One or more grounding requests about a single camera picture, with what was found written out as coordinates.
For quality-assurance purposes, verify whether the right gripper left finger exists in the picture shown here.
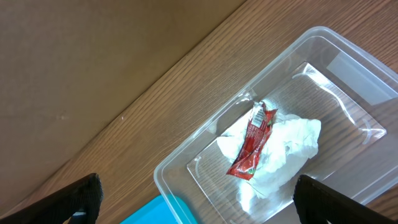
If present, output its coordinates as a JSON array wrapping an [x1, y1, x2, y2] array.
[[1, 173, 103, 224]]

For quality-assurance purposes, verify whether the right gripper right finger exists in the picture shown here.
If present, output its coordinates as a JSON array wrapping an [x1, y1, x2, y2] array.
[[293, 175, 397, 224]]

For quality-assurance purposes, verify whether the white napkin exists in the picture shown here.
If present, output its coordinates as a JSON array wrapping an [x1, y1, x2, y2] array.
[[216, 109, 322, 212]]

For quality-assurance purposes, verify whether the red snack wrapper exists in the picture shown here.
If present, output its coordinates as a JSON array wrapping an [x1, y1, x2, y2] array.
[[226, 101, 277, 180]]

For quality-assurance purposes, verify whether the teal plastic tray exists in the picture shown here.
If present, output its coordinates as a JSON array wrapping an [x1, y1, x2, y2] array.
[[121, 195, 198, 224]]

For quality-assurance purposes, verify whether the clear plastic bin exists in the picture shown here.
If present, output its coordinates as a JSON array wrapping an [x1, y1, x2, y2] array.
[[154, 27, 397, 223]]

